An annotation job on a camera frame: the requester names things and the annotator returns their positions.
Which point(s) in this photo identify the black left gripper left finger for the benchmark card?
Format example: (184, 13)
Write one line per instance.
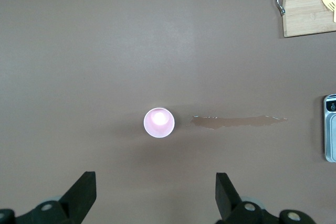
(76, 200)

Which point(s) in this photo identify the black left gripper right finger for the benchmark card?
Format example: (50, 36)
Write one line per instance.
(228, 203)

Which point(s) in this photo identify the pink plastic cup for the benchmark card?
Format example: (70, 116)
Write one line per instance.
(158, 125)

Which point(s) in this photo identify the spilled liquid puddle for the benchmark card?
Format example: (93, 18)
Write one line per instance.
(236, 121)

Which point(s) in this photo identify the silver digital kitchen scale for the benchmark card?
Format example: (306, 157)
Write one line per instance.
(330, 134)

